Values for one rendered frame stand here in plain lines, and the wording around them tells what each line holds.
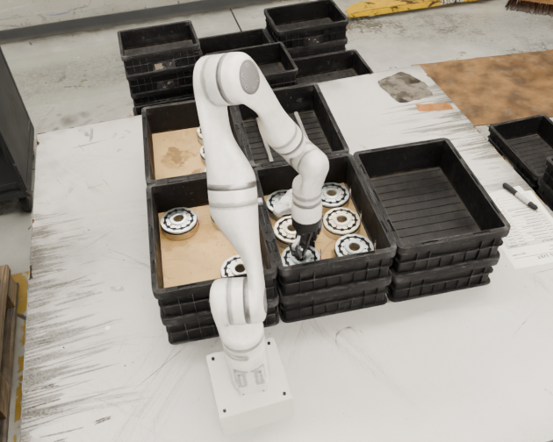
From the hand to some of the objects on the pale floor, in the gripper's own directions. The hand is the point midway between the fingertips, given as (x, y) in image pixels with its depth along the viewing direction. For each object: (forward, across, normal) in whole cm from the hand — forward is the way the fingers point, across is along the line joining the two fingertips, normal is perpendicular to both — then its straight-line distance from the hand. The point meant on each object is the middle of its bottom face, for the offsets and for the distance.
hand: (306, 252), depth 148 cm
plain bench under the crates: (+86, +18, +14) cm, 88 cm away
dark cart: (+87, +25, +205) cm, 224 cm away
